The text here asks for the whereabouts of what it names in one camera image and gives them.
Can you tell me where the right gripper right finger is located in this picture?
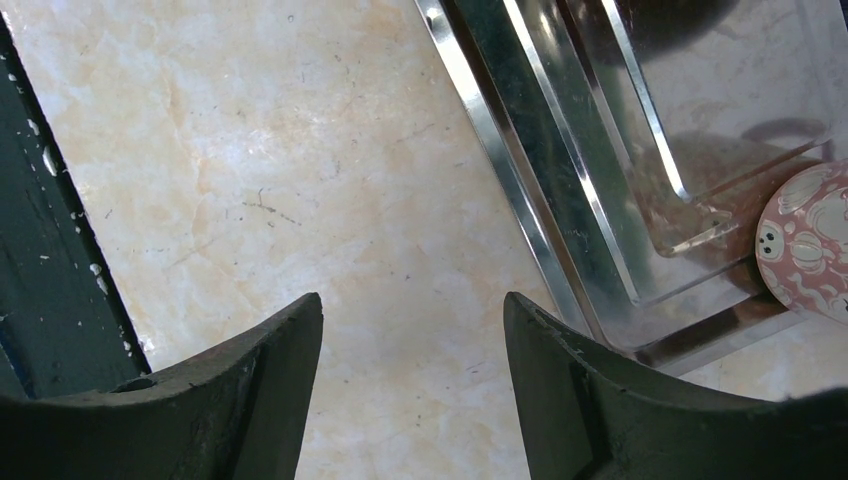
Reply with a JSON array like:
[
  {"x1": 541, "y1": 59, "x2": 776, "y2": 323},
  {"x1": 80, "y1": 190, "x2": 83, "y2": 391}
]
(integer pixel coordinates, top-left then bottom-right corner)
[{"x1": 503, "y1": 292, "x2": 847, "y2": 479}]

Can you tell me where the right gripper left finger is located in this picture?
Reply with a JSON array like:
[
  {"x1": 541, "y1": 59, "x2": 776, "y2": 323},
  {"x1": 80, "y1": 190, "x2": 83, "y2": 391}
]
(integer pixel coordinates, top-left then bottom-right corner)
[{"x1": 1, "y1": 293, "x2": 324, "y2": 479}]

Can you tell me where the pink ghost mug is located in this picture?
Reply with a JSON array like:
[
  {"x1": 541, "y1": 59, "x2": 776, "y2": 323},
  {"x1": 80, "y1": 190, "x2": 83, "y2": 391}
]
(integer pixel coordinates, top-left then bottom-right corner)
[{"x1": 755, "y1": 160, "x2": 847, "y2": 325}]

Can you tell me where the silver metal tray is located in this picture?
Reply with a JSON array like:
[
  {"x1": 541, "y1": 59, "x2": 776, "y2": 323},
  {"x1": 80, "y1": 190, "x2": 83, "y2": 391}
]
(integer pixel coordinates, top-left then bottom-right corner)
[{"x1": 417, "y1": 0, "x2": 847, "y2": 375}]

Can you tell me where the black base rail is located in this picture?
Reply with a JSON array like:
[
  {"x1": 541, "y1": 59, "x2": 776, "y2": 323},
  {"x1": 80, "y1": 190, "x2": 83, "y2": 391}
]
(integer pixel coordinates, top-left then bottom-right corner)
[{"x1": 1, "y1": 21, "x2": 151, "y2": 399}]

